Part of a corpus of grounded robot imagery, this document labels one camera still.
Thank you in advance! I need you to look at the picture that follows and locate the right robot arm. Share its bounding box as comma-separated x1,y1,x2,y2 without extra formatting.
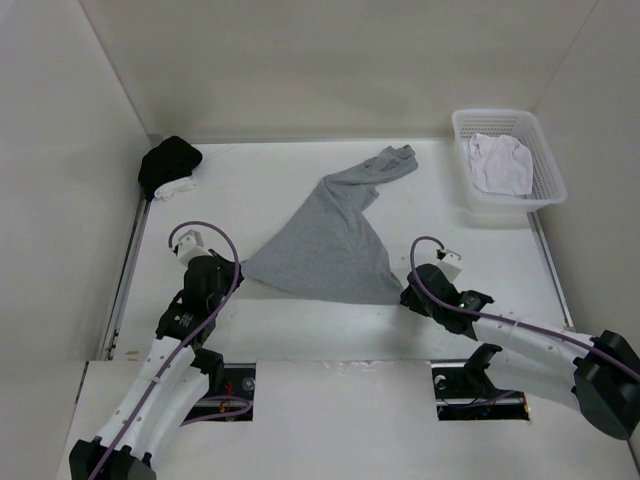
400,264,639,441

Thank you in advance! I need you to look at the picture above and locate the pale pink tank top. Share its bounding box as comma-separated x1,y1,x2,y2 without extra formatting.
468,133,534,196

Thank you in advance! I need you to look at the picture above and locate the white plastic basket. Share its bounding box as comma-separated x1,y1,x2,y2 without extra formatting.
451,109,567,215

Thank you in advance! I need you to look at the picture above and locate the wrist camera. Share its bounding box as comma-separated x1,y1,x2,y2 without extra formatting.
436,248,462,282
174,229,209,267

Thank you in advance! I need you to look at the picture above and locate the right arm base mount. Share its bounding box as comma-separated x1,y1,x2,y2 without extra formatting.
431,344,530,421

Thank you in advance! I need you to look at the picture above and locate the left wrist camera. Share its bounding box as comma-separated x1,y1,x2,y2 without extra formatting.
174,229,209,267

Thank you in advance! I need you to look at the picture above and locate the white folded tank top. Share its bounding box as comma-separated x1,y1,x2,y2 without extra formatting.
153,176,197,201

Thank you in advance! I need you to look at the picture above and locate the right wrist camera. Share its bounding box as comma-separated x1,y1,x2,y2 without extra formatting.
436,248,462,282

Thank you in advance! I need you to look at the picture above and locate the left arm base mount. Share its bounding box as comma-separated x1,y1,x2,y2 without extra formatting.
185,363,257,422

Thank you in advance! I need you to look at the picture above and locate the black folded tank top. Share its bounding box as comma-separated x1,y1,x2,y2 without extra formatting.
137,136,203,201

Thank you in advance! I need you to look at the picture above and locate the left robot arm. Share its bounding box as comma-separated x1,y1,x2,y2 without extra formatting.
69,249,243,479

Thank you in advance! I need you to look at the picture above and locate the grey tank top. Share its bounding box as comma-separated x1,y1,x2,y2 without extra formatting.
242,145,418,305

